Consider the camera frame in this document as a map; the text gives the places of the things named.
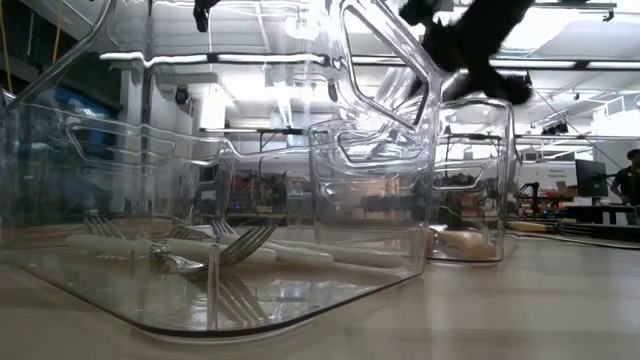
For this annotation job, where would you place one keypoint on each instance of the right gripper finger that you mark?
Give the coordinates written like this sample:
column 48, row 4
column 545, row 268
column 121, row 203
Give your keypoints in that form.
column 430, row 86
column 500, row 87

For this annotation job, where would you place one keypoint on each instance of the black ceiling spotlight cluster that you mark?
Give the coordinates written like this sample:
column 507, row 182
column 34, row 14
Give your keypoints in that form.
column 555, row 129

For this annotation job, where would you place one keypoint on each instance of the clear plastic bin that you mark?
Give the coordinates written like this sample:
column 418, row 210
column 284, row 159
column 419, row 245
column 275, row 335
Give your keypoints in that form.
column 120, row 150
column 470, row 210
column 125, row 300

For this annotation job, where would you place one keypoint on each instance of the black computer monitor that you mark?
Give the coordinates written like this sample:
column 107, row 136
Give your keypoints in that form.
column 592, row 177

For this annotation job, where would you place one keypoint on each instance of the blue panel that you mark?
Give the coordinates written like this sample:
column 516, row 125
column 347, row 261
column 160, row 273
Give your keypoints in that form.
column 75, row 102

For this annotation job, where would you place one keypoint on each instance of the black background table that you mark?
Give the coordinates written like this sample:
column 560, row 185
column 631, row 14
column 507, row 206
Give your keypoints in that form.
column 590, row 212

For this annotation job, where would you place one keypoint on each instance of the person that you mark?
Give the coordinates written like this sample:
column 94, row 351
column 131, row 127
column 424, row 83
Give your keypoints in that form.
column 627, row 180

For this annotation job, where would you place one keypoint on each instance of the black ceiling camera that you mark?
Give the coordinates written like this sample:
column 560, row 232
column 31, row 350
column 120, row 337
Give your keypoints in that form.
column 181, row 95

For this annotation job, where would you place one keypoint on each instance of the white wall sign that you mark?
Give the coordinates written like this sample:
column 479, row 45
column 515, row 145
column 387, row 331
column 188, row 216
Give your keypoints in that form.
column 555, row 173

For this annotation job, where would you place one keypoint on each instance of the black aluminium table frame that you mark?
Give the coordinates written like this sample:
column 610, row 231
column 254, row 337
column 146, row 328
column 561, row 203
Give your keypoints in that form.
column 610, row 232

